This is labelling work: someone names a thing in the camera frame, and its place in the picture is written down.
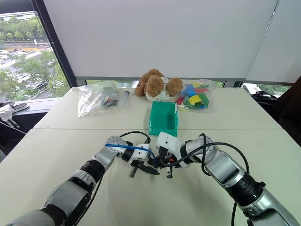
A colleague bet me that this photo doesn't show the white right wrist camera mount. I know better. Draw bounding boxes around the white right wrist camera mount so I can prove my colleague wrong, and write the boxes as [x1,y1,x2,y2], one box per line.
[156,131,183,165]

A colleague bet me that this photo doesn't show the blue cable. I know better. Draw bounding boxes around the blue cable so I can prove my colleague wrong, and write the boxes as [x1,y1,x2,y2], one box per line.
[104,143,158,163]

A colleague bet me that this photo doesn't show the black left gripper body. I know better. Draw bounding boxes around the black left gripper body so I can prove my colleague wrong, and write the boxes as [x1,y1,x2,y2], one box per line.
[130,159,151,169]

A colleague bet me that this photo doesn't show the green plastic bin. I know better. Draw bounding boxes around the green plastic bin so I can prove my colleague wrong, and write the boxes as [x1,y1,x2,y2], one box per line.
[148,101,180,137]

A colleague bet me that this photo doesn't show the wide white roller blind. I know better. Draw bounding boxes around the wide white roller blind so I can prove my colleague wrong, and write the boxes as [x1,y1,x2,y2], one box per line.
[43,0,278,81]

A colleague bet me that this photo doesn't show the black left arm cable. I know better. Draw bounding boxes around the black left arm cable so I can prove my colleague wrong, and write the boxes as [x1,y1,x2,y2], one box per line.
[119,130,151,145]

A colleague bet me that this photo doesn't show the black window frame post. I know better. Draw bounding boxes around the black window frame post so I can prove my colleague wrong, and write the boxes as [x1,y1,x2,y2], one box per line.
[30,0,79,88]

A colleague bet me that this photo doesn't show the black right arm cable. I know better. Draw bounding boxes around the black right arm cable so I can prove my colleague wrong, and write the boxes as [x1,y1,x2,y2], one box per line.
[173,132,250,179]

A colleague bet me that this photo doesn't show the brown teddy bear plush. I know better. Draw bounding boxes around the brown teddy bear plush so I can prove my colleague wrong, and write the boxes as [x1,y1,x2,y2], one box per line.
[134,68,184,103]

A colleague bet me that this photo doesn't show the clear bag of dark parts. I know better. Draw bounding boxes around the clear bag of dark parts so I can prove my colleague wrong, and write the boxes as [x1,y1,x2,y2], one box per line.
[77,81,119,118]

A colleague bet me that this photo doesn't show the narrow white roller blind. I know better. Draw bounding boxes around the narrow white roller blind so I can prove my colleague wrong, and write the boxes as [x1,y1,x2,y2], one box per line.
[244,0,301,86]

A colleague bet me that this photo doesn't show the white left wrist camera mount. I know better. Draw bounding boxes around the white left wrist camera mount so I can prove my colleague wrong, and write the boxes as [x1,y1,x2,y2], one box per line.
[130,143,151,163]

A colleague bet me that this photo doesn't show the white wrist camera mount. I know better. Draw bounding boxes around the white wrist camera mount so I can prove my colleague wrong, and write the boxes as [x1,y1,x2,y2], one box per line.
[156,131,183,165]
[130,143,151,163]

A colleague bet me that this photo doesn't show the bag of colourful flat pieces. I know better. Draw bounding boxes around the bag of colourful flat pieces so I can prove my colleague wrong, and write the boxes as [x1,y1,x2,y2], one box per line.
[174,78,217,114]

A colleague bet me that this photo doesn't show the white objects on sill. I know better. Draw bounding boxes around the white objects on sill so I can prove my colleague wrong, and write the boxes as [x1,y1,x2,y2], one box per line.
[0,101,31,121]

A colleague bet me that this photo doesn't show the dark brown chair back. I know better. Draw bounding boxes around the dark brown chair back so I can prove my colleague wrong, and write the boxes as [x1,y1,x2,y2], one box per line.
[269,75,301,143]

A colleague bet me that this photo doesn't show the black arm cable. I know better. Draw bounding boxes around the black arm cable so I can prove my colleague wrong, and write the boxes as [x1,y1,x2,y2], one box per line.
[173,132,250,179]
[119,130,151,145]

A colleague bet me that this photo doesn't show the black backpack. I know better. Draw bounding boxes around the black backpack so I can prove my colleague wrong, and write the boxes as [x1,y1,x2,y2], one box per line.
[252,91,278,102]

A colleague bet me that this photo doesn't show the grey syringe tube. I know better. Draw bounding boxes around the grey syringe tube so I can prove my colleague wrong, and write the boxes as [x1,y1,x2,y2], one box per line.
[117,91,131,109]

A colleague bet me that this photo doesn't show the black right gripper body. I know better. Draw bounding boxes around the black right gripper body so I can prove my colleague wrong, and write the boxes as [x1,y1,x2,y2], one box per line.
[157,146,177,167]

